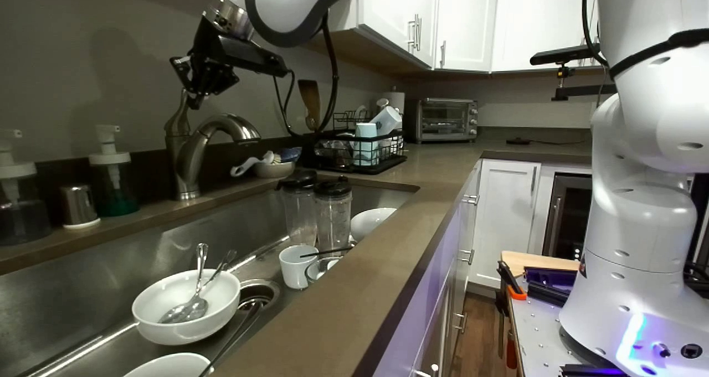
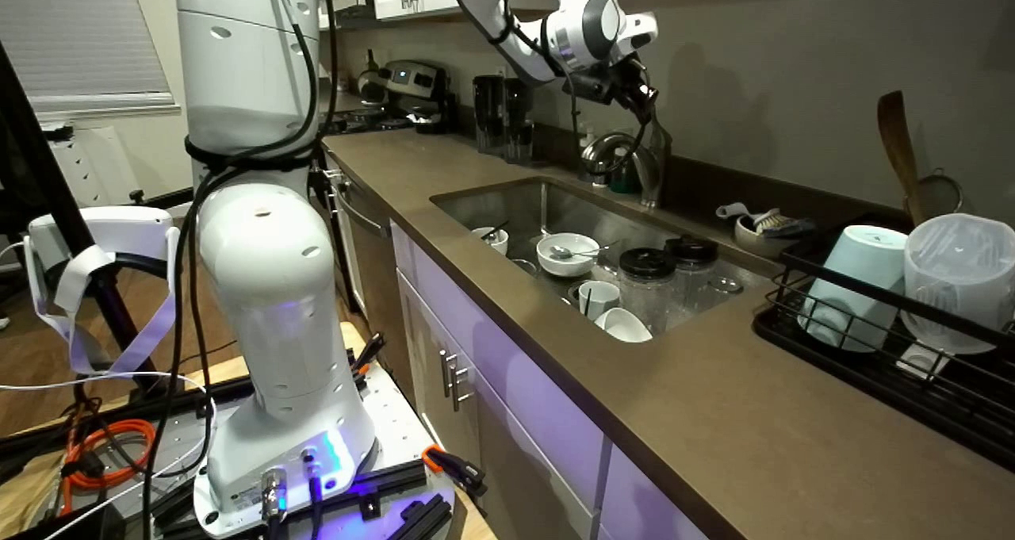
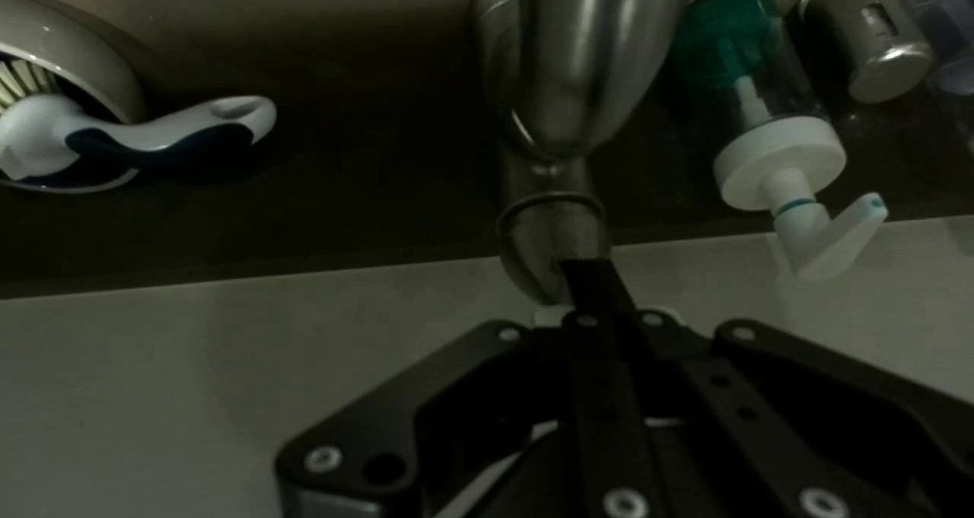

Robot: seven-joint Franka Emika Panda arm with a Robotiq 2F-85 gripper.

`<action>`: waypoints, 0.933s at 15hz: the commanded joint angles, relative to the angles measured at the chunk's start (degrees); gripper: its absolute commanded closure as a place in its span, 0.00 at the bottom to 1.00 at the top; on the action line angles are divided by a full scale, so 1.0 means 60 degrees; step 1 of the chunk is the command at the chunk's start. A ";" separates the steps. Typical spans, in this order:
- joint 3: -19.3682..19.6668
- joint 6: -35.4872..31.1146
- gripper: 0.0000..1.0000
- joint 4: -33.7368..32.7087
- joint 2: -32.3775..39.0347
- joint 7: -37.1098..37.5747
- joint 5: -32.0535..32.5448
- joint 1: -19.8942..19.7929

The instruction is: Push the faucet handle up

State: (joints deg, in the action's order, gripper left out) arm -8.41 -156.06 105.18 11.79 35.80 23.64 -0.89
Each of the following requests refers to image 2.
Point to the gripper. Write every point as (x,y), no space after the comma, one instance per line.
(596,86)

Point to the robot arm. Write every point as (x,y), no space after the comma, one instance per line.
(266,278)

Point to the chrome faucet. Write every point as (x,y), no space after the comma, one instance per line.
(646,171)

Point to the soap bottle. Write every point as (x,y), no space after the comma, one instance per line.
(587,155)

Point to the green bottle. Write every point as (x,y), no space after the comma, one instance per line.
(625,177)

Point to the dark blender jar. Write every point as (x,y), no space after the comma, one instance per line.
(488,116)

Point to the steel sink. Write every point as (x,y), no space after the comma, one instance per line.
(547,207)

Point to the metal spoon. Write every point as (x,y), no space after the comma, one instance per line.
(564,251)

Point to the small white cup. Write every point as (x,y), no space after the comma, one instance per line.
(496,240)

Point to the glass jar with black lid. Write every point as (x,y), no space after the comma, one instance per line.
(692,266)
(646,286)

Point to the white mug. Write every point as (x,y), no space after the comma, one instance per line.
(599,296)

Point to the dish brush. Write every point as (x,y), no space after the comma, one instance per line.
(773,223)

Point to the beige sponge bowl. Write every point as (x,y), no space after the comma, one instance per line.
(757,243)

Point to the stove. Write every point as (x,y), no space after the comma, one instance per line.
(369,118)

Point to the tilted white bowl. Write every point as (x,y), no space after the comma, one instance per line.
(625,327)

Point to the dishwasher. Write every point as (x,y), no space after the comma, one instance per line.
(373,262)

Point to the lower cabinet door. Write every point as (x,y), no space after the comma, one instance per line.
(539,437)
(424,342)

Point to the wooden spatula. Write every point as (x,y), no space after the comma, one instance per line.
(900,151)

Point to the pale blue cup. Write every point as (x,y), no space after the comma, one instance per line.
(856,282)

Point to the metal strainer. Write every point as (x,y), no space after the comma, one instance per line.
(942,195)

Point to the black dish rack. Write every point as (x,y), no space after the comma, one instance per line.
(856,373)

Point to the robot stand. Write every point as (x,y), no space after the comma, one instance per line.
(396,437)

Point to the orange and black clamp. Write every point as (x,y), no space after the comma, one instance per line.
(458,469)

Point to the clear plastic container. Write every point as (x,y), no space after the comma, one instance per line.
(959,274)

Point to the white headset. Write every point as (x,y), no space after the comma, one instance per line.
(119,227)

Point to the white drawer unit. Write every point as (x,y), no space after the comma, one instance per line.
(87,163)

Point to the window blind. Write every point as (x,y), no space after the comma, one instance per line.
(79,36)

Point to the black stand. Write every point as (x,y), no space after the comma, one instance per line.
(47,175)

